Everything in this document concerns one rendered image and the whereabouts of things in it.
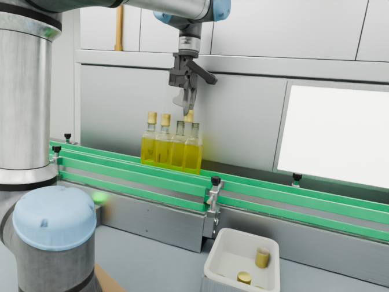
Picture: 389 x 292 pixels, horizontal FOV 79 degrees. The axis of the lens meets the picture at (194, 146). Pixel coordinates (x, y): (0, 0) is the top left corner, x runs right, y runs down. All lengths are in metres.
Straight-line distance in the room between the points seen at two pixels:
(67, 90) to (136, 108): 4.54
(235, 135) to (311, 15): 0.48
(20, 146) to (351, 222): 0.85
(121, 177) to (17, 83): 0.47
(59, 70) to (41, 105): 5.25
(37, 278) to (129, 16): 1.00
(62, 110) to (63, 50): 1.21
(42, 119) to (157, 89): 0.63
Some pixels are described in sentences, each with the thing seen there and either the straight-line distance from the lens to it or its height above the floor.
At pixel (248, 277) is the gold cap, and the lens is 0.68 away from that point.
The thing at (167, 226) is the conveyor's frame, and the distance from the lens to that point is 0.81.
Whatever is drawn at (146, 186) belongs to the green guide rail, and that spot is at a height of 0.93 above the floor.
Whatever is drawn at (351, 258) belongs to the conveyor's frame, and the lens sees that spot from 0.90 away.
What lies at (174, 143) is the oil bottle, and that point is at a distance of 0.86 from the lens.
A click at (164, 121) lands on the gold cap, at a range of 0.87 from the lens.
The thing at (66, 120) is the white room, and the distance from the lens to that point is 5.69.
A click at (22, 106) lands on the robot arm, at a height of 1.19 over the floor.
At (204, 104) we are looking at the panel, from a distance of 0.96.
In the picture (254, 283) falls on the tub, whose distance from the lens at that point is 0.74.
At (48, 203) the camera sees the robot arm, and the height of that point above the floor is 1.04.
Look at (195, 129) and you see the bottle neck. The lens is 0.83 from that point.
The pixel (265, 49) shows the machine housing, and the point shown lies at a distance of 0.97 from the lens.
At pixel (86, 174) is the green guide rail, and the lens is 0.96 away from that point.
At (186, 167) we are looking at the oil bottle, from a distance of 0.85.
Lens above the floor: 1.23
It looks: 12 degrees down
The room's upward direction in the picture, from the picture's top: 6 degrees clockwise
